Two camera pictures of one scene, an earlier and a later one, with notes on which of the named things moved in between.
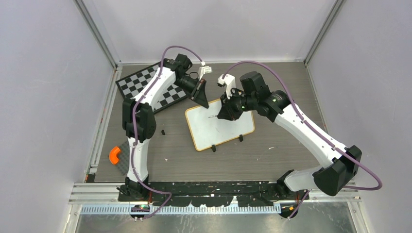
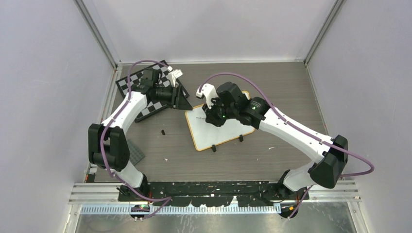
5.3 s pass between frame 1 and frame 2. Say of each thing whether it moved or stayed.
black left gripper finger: moved
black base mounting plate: stayed
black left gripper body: moved
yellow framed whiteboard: stayed
